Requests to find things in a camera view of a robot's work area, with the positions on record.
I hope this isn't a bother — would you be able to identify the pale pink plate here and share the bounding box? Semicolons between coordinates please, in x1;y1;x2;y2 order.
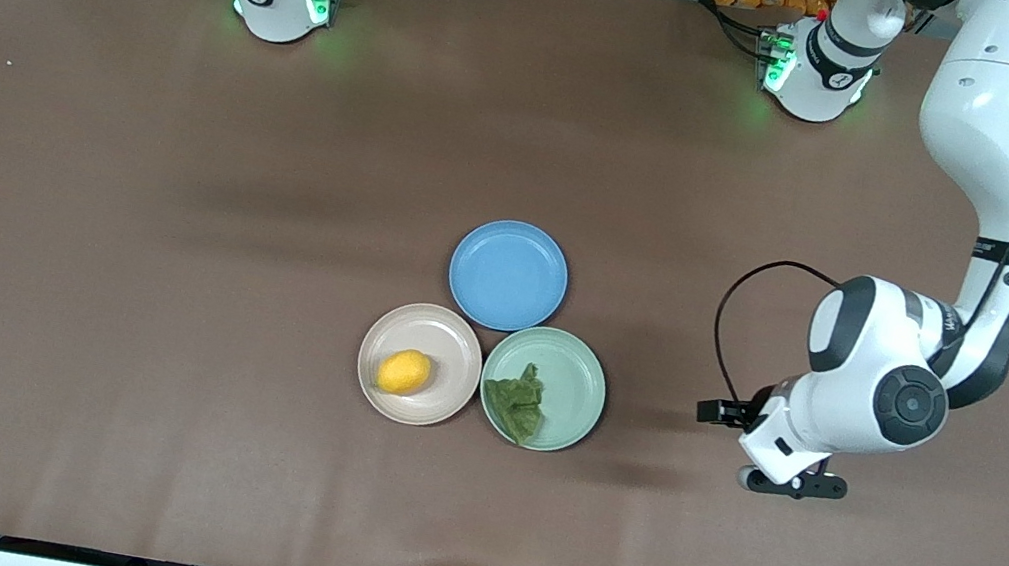
349;294;491;436

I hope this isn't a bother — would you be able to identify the black base cable bundle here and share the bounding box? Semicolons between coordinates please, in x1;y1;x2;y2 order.
693;0;782;63

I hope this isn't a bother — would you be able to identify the brown table cover sheet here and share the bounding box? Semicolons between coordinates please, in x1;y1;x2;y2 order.
0;0;1009;566

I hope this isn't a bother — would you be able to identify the yellow lemon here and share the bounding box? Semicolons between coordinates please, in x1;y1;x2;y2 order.
373;344;436;401

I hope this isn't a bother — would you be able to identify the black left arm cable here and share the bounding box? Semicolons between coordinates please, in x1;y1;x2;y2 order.
702;0;1009;450

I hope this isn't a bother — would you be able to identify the green lettuce leaf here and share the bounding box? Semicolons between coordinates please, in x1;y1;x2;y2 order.
476;356;555;450

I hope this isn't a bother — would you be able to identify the pale green plate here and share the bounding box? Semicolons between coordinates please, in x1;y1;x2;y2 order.
470;317;616;461

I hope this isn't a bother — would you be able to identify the blue plate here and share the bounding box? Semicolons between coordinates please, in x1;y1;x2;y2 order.
441;212;576;341

